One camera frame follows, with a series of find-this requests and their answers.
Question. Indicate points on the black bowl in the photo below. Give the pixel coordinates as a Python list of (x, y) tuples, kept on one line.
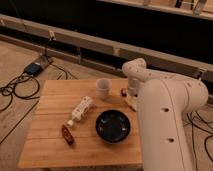
[(113, 126)]

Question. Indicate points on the white plastic bottle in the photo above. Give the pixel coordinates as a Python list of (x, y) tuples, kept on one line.
[(80, 110)]

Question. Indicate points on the black power adapter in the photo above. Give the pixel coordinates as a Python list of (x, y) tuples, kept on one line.
[(33, 69)]

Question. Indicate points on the dark chocolate bar box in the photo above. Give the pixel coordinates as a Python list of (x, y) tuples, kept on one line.
[(124, 92)]

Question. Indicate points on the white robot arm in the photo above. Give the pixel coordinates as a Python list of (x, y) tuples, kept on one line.
[(162, 98)]

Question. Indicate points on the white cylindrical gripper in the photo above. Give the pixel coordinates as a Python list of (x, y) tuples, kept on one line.
[(133, 86)]

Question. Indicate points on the red-brown snack bar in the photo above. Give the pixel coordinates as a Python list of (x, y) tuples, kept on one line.
[(67, 135)]

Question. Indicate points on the wooden table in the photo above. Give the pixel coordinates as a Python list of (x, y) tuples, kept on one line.
[(46, 148)]

